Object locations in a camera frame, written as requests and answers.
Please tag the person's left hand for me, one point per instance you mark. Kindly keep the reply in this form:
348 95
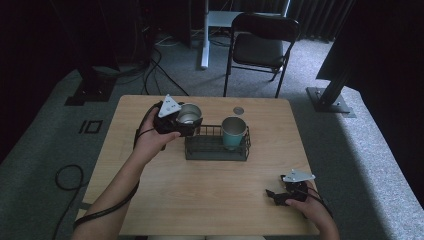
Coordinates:
151 143

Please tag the black metal stand with plate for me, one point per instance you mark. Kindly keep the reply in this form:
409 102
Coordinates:
328 100

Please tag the teal metal cup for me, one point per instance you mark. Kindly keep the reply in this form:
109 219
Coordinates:
233 133

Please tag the black stand base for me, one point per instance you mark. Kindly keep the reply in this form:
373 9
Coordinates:
91 90

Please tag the person's right hand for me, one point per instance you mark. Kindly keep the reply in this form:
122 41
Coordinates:
311 208

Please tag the black folding chair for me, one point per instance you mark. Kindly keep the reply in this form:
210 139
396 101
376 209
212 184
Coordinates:
258 50

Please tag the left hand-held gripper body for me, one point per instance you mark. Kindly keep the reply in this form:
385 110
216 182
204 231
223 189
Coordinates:
166 120

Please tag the silver metal cup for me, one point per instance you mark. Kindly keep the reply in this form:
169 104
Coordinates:
189 115

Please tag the grey round table grommet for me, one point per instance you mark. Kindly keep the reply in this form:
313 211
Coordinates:
238 110

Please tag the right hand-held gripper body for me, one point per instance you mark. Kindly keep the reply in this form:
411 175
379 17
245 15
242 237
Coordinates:
296 190

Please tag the dark curtain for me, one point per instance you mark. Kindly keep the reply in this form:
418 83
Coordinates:
316 18

